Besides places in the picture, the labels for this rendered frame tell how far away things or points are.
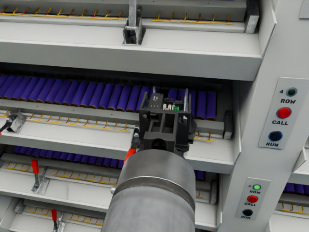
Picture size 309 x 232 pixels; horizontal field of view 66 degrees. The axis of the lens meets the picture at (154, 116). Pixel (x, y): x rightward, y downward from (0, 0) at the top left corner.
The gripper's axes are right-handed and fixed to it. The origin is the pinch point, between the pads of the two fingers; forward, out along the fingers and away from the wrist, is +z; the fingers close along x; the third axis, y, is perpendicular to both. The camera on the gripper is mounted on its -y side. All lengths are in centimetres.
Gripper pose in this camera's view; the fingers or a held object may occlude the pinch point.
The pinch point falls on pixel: (171, 103)
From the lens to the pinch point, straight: 47.1
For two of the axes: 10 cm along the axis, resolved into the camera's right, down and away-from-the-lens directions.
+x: -9.9, -0.7, 1.2
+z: 1.4, -5.6, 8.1
